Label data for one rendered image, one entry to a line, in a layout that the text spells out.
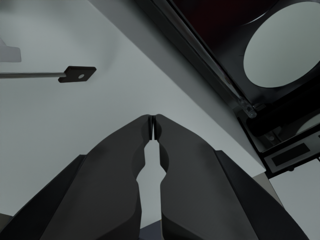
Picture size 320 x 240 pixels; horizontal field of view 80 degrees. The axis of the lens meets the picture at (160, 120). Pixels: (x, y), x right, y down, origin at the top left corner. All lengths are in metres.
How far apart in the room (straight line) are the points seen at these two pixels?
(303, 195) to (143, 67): 0.24
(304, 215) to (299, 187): 0.03
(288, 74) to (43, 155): 0.32
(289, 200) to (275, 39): 0.19
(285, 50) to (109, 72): 0.20
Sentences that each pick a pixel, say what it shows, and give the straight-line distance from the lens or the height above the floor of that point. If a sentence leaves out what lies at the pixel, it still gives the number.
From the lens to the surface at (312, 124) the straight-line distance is 0.32.
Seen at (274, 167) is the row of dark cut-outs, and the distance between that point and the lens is 0.32.
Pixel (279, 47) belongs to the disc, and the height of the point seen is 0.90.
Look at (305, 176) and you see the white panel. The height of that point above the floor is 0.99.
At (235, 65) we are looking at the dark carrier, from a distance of 0.26.
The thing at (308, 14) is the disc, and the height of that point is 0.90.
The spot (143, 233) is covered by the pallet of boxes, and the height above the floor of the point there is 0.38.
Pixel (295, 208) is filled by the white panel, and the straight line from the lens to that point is 0.30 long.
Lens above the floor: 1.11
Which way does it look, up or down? 49 degrees down
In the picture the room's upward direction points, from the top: 174 degrees clockwise
